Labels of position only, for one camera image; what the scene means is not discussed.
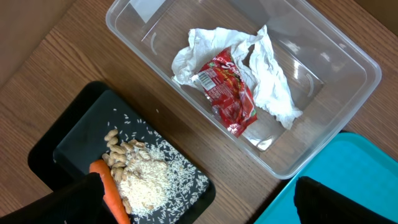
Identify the orange carrot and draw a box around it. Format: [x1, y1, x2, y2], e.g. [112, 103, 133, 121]
[89, 160, 131, 224]

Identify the red snack wrapper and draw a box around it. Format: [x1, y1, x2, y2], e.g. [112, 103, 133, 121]
[191, 47, 257, 137]

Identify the black waste tray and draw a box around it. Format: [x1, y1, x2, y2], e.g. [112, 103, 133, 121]
[28, 82, 216, 223]

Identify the white tissue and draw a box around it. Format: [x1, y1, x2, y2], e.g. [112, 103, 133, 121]
[171, 26, 303, 129]

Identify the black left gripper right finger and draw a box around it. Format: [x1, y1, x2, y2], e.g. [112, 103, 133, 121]
[294, 176, 396, 224]

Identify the clear plastic bin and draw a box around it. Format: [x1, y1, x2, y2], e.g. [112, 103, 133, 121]
[105, 0, 382, 179]

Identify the teal serving tray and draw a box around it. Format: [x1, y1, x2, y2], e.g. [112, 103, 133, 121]
[257, 133, 397, 223]

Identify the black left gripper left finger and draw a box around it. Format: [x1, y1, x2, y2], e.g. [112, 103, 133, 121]
[1, 173, 104, 224]

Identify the food scraps pile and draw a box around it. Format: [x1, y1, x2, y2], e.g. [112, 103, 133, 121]
[101, 108, 210, 224]

